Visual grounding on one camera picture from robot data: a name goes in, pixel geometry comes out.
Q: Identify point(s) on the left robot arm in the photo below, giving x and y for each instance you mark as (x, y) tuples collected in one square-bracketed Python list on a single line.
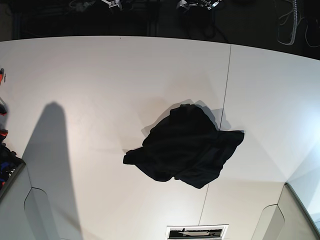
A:
[(207, 4)]

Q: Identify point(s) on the grey left corner panel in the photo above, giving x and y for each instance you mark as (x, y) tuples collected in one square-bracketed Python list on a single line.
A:
[(25, 211)]

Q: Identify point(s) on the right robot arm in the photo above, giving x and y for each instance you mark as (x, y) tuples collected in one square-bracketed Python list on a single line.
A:
[(113, 4)]

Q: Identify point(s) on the pile of orange black tools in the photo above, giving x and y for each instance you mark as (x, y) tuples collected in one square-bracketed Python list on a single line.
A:
[(8, 161)]

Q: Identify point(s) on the black t-shirt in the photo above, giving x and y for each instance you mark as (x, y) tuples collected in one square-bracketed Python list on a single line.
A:
[(186, 145)]

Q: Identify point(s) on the printed paper sheet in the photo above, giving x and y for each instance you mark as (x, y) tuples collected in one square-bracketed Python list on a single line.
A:
[(200, 232)]

